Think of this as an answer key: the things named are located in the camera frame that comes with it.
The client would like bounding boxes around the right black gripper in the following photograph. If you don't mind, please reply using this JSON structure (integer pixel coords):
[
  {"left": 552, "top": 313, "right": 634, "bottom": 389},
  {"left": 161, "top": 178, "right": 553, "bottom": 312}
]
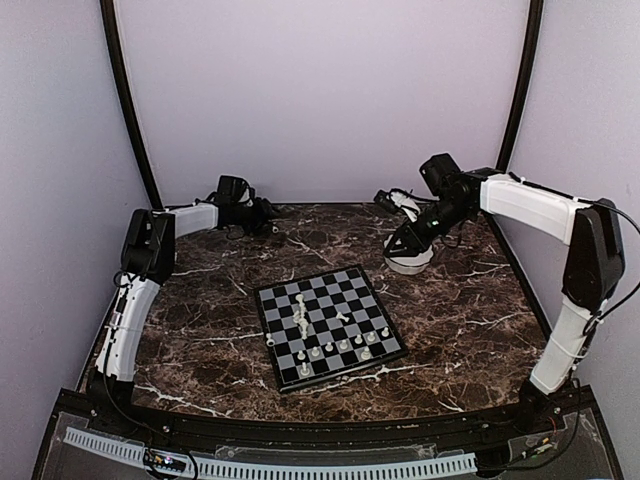
[{"left": 384, "top": 196, "right": 474, "bottom": 257}]

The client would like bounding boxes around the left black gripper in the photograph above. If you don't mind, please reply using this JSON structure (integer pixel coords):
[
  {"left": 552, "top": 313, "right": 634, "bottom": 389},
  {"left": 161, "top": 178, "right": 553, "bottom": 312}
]
[{"left": 234, "top": 198, "right": 285, "bottom": 237}]

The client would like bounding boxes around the white chess king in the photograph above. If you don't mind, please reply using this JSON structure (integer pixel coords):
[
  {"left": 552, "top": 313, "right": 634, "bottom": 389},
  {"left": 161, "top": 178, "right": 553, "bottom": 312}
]
[{"left": 295, "top": 293, "right": 307, "bottom": 313}]

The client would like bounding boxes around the white chess queen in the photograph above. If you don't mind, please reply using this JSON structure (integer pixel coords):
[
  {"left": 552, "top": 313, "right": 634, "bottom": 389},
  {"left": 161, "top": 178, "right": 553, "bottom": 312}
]
[{"left": 299, "top": 321, "right": 309, "bottom": 340}]

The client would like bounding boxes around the black and white chessboard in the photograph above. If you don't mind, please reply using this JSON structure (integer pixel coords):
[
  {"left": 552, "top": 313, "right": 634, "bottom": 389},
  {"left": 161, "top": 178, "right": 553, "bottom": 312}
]
[{"left": 253, "top": 265, "right": 408, "bottom": 394}]

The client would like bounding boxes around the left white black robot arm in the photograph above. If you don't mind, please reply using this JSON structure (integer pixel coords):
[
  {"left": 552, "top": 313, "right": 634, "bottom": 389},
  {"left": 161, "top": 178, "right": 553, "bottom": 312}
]
[{"left": 87, "top": 175, "right": 279, "bottom": 436}]

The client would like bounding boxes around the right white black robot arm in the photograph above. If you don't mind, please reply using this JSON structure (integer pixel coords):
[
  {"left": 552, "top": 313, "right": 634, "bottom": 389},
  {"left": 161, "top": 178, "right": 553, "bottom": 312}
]
[{"left": 374, "top": 153, "right": 638, "bottom": 396}]

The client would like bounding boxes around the white scalloped bowl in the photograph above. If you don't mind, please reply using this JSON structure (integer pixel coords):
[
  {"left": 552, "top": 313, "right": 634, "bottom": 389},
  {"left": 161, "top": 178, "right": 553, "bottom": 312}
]
[{"left": 385, "top": 247, "right": 434, "bottom": 276}]

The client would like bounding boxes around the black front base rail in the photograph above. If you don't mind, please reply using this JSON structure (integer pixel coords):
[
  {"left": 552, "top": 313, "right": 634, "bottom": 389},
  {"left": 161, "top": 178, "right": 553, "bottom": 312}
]
[{"left": 54, "top": 387, "right": 596, "bottom": 451}]

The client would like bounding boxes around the white slotted cable duct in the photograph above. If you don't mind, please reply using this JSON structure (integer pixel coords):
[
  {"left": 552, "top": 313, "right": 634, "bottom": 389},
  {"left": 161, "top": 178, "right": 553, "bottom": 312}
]
[{"left": 62, "top": 427, "right": 477, "bottom": 479}]

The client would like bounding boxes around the left black frame post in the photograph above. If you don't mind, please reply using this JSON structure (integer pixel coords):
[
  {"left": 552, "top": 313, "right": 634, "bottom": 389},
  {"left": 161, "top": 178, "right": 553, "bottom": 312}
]
[{"left": 99, "top": 0, "right": 163, "bottom": 209}]

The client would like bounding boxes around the black frame post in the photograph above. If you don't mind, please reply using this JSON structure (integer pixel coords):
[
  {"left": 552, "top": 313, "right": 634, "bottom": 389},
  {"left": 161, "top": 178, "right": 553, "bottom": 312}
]
[
  {"left": 496, "top": 0, "right": 544, "bottom": 173},
  {"left": 99, "top": 0, "right": 163, "bottom": 209}
]

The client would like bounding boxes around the right black frame post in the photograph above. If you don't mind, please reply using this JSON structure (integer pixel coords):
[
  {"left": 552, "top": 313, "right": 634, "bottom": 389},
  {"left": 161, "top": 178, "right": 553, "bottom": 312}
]
[{"left": 496, "top": 0, "right": 544, "bottom": 173}]

